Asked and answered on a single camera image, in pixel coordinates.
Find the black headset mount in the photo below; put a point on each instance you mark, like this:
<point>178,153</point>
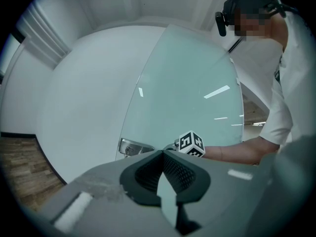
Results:
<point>230,9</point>

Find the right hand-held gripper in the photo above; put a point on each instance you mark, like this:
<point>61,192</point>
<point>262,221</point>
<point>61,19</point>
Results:
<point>192,144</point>

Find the frosted glass door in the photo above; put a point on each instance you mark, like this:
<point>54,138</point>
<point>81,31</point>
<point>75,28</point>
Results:
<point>185,95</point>

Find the person's right forearm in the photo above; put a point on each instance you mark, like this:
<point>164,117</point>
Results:
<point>234,154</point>

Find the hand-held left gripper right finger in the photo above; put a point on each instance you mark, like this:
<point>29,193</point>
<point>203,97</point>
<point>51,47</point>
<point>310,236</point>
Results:
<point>222,201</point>

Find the black baseboard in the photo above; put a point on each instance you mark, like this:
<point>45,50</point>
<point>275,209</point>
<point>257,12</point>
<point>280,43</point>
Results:
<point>17,134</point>

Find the black head camera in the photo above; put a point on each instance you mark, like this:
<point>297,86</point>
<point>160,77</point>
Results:
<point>221,25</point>

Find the person's head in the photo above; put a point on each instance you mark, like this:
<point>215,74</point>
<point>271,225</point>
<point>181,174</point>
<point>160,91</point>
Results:
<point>249,26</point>

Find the person's white shirt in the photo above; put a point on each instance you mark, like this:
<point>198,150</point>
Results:
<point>296,83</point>

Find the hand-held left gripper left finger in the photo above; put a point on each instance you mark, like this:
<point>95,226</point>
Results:
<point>111,201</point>

